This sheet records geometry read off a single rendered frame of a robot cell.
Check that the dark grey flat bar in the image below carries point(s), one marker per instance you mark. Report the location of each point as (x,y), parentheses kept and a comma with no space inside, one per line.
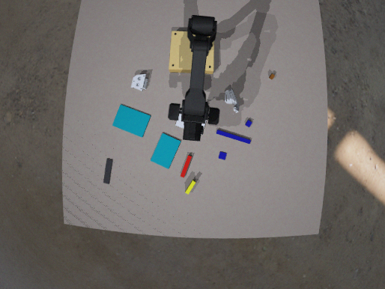
(107,171)

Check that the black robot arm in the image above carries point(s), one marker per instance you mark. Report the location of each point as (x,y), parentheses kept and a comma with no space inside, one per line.
(195,105)

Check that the red rectangular block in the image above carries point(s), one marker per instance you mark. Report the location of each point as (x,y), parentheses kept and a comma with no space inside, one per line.
(186,166)

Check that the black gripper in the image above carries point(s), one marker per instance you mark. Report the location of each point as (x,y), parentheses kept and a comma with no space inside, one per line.
(174,113)

